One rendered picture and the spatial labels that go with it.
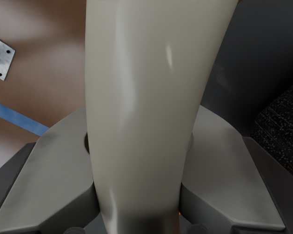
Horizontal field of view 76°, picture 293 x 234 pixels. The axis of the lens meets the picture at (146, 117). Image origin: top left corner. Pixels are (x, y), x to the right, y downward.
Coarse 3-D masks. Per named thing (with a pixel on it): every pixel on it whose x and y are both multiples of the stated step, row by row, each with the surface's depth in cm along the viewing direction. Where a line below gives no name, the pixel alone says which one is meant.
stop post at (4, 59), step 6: (0, 42) 95; (0, 48) 96; (6, 48) 96; (12, 48) 96; (0, 54) 97; (6, 54) 97; (12, 54) 97; (0, 60) 99; (6, 60) 99; (12, 60) 99; (0, 66) 100; (6, 66) 100; (0, 72) 102; (6, 72) 102; (0, 78) 103
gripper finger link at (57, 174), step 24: (72, 120) 9; (48, 144) 8; (72, 144) 8; (24, 168) 7; (48, 168) 7; (72, 168) 7; (24, 192) 6; (48, 192) 6; (72, 192) 6; (0, 216) 5; (24, 216) 5; (48, 216) 5; (72, 216) 6; (96, 216) 7
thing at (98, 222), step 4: (100, 212) 75; (100, 216) 74; (96, 220) 72; (100, 220) 73; (88, 224) 69; (92, 224) 70; (96, 224) 71; (100, 224) 72; (84, 228) 68; (88, 228) 68; (92, 228) 69; (96, 228) 70; (100, 228) 70; (104, 228) 71; (88, 232) 67; (92, 232) 68; (96, 232) 69; (100, 232) 69; (104, 232) 70
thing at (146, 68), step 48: (96, 0) 3; (144, 0) 3; (192, 0) 3; (96, 48) 4; (144, 48) 3; (192, 48) 3; (96, 96) 4; (144, 96) 4; (192, 96) 4; (96, 144) 5; (144, 144) 4; (96, 192) 6; (144, 192) 5
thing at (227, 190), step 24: (216, 120) 9; (192, 144) 8; (216, 144) 8; (240, 144) 8; (192, 168) 7; (216, 168) 6; (240, 168) 6; (192, 192) 6; (216, 192) 6; (240, 192) 6; (264, 192) 6; (192, 216) 6; (216, 216) 5; (240, 216) 5; (264, 216) 5
